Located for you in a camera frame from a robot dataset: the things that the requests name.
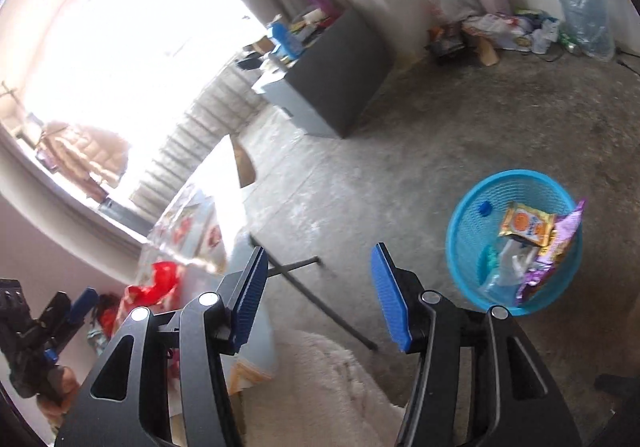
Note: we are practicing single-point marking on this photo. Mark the cardboard box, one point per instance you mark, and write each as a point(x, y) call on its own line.
point(259, 45)

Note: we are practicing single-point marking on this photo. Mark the white glove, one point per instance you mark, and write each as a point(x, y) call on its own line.
point(515, 257)

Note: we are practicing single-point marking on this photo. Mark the black table leg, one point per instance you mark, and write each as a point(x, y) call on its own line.
point(320, 302)

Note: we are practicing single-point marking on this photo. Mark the blue bottle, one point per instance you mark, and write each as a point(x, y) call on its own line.
point(282, 39)

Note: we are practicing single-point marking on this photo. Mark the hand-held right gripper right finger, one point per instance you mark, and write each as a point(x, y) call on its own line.
point(392, 297)

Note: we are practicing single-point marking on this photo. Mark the beige plush blanket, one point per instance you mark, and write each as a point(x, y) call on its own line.
point(325, 392)

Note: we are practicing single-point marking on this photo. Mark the purple cup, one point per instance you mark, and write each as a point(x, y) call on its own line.
point(320, 3)

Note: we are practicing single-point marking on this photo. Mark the purple snack bag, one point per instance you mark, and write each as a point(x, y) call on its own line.
point(555, 247)

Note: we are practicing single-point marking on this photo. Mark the orange snack packet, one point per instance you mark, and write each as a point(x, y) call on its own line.
point(527, 224)

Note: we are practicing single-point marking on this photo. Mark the red plastic bag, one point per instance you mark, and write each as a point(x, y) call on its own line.
point(155, 282)

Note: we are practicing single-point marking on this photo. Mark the blue mesh wastebasket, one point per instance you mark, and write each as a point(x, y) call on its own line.
point(467, 227)

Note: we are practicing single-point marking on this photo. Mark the brown cardboard piece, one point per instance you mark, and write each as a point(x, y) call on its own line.
point(486, 52)

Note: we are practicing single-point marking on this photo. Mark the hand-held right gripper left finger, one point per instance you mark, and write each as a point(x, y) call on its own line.
point(247, 297)

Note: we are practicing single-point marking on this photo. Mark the hanging beige jacket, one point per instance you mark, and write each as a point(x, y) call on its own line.
point(85, 152)

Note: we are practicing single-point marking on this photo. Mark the clear water bottle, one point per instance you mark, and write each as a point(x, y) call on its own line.
point(484, 208)

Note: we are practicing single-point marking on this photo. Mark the grey cabinet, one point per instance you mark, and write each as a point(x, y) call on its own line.
point(340, 77)

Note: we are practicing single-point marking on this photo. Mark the large water jug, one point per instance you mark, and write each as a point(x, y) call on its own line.
point(582, 2)

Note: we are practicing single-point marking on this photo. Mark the dark box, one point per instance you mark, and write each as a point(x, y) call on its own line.
point(445, 42)

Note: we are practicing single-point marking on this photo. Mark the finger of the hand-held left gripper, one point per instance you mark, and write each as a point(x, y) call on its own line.
point(55, 309)
point(82, 309)

